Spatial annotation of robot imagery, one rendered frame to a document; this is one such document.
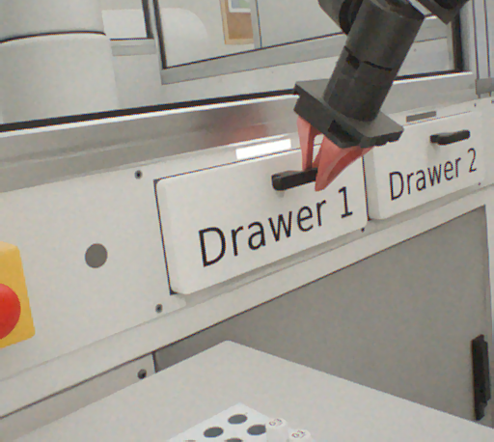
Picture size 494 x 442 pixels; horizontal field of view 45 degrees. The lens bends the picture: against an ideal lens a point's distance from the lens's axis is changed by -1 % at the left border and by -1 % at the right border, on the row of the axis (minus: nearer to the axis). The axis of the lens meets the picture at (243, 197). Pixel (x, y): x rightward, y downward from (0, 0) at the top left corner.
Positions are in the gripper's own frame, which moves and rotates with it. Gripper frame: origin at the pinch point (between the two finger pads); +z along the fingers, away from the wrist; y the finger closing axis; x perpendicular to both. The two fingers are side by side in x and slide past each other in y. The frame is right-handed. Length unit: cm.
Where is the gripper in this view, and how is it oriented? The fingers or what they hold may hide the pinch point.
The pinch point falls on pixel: (315, 179)
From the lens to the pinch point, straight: 64.6
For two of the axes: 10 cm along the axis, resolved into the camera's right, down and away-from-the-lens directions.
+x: -7.3, 1.9, -6.6
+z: -3.0, 7.8, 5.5
